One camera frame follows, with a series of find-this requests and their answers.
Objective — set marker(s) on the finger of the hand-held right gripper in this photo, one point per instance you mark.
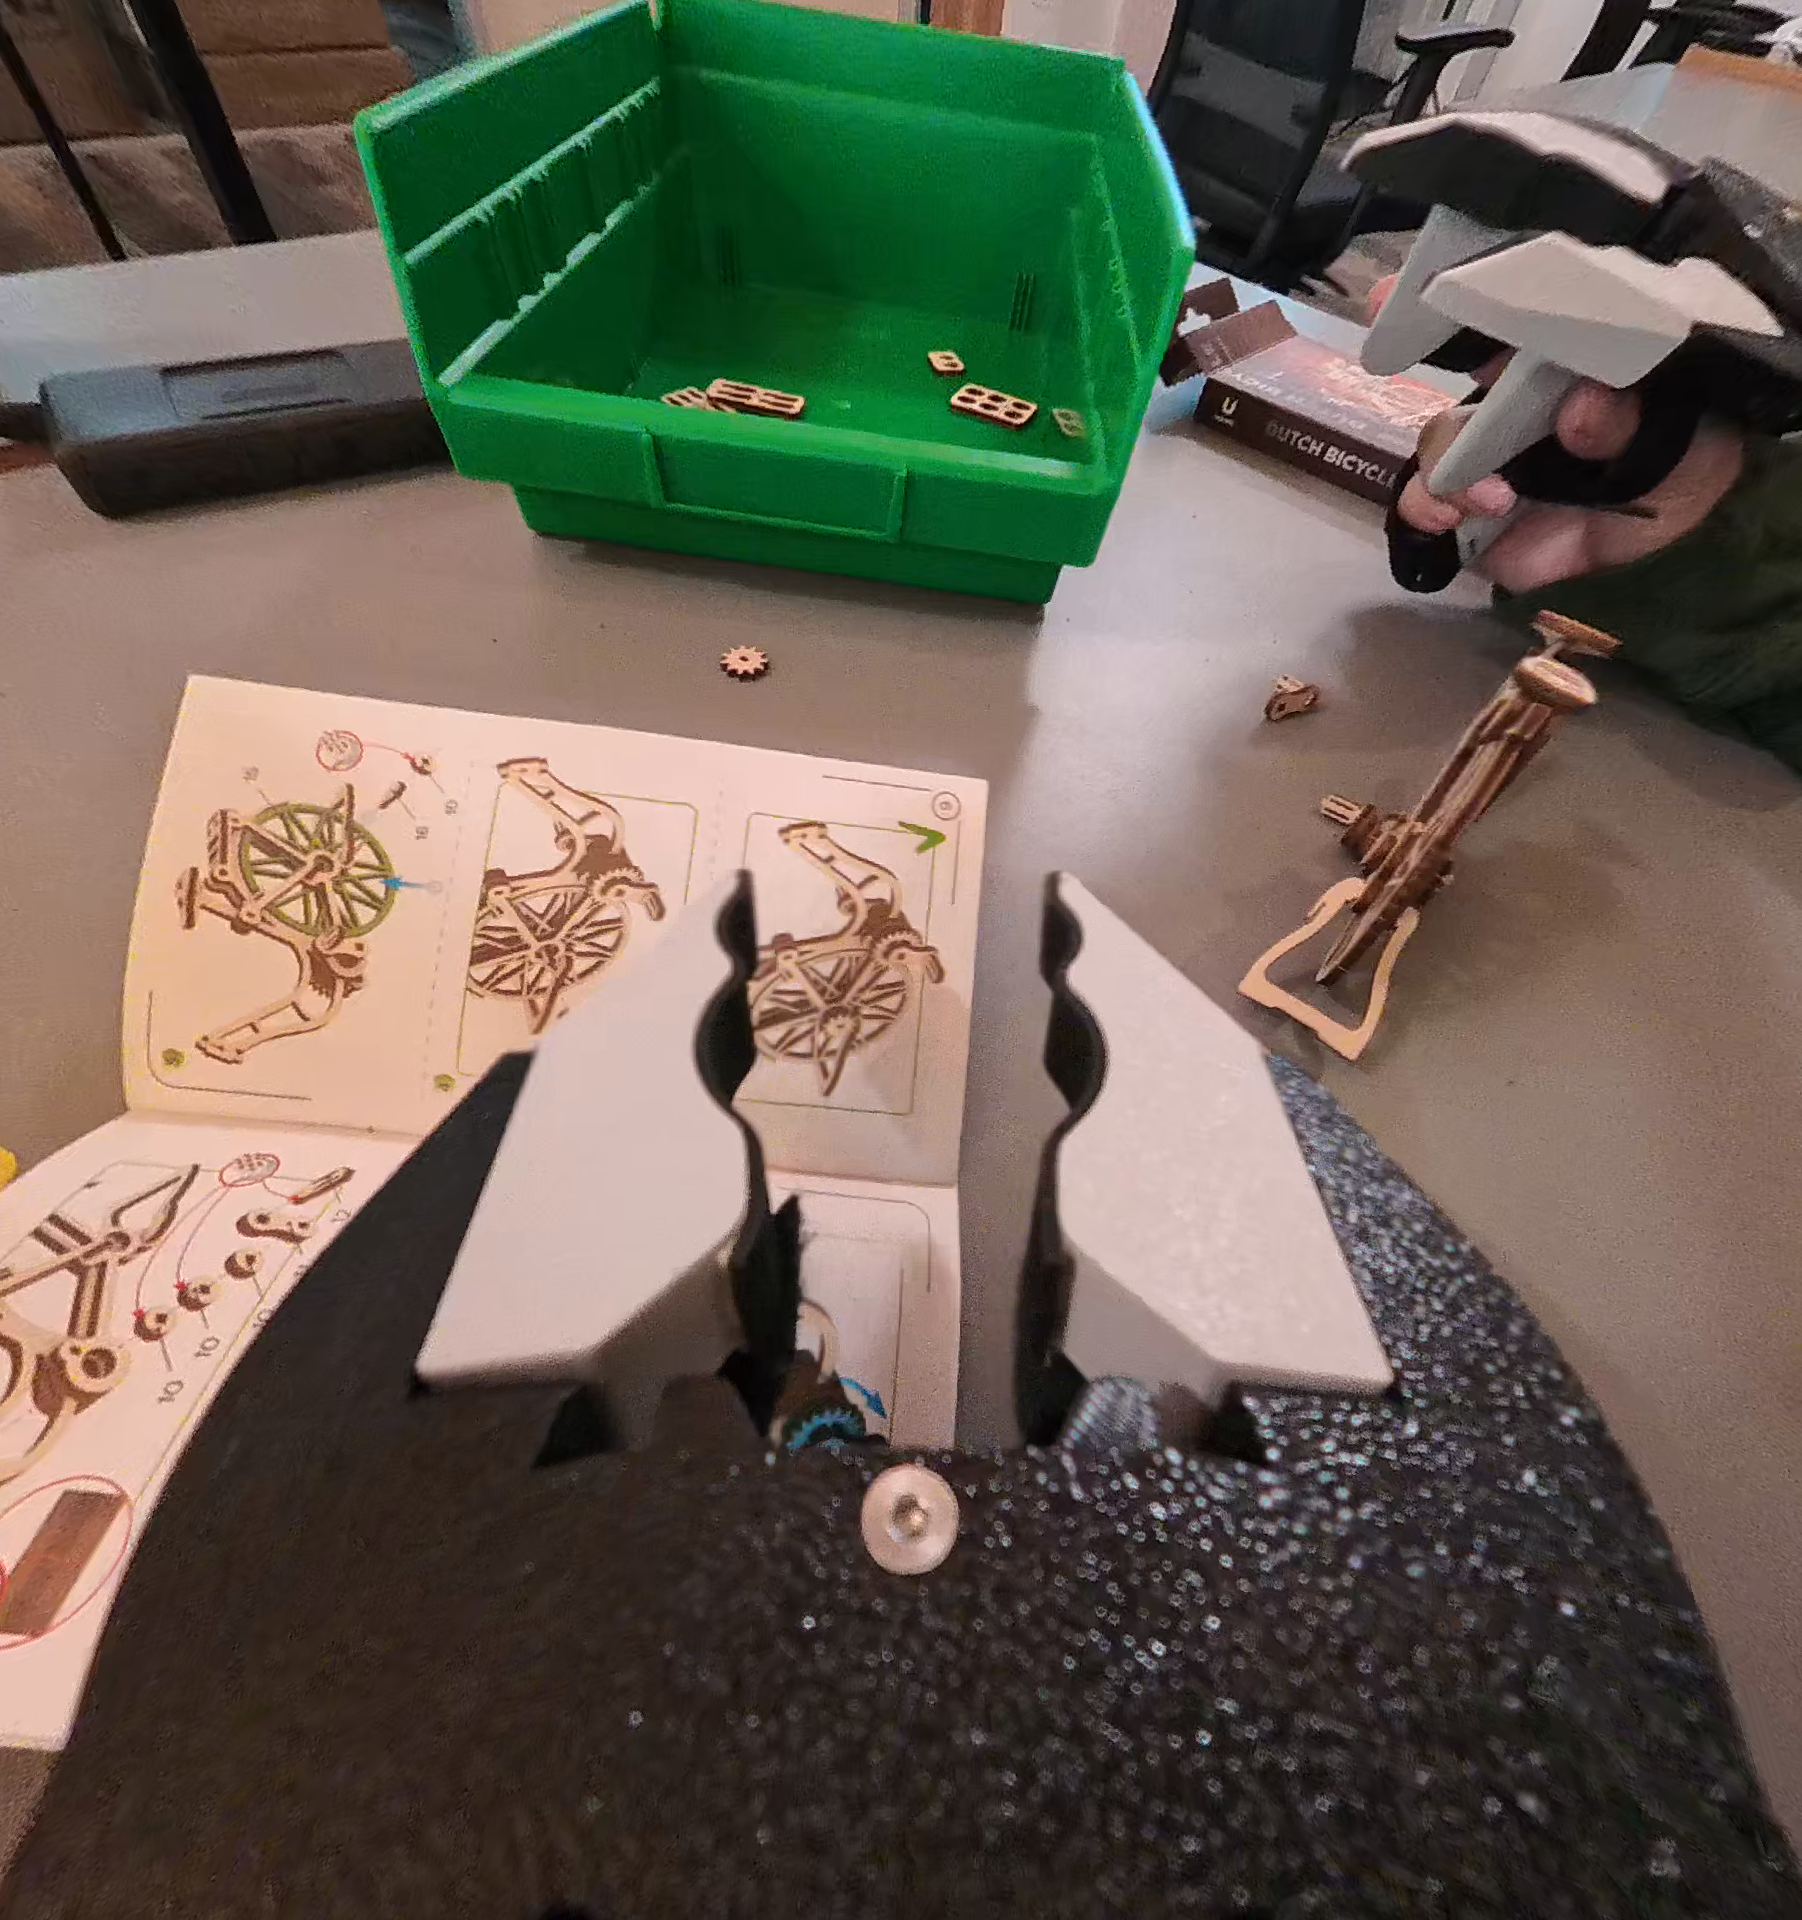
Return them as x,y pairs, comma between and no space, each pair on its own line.
1518,150
1590,307

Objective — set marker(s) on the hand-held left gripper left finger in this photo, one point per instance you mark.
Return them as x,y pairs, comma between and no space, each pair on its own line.
600,1138

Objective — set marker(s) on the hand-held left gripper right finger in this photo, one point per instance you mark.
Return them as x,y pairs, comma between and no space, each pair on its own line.
1186,1185

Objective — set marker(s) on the wooden bicycle frame model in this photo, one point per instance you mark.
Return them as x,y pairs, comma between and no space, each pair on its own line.
1459,797

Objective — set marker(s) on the person's right forearm green sleeve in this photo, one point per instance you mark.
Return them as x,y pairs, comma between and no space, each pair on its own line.
1771,600

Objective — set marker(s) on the person's right hand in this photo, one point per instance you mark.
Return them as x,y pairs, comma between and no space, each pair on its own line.
1600,428

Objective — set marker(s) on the black office chair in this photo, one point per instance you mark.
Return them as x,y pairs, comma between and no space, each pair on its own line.
1278,119

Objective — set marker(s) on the dark puzzle box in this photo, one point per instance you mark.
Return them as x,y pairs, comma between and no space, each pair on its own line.
1318,407

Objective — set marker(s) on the assembly instruction booklet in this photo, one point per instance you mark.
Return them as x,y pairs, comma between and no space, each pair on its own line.
331,929

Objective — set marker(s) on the small wooden gear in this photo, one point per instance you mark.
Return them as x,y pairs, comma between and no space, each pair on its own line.
747,667

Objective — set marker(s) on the six-hole wooden plate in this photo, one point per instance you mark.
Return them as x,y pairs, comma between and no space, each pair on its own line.
995,407

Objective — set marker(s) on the green plastic bin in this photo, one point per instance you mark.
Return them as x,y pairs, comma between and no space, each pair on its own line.
841,227

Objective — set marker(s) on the four-hole wooden plate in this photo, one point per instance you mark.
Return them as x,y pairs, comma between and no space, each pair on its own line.
758,399

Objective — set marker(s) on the black plastic case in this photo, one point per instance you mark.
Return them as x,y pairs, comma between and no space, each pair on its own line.
240,428

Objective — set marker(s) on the black metal stand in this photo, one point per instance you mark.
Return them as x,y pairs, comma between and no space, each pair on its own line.
225,119

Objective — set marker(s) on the brown cardboard box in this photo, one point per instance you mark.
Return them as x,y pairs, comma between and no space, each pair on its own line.
121,150

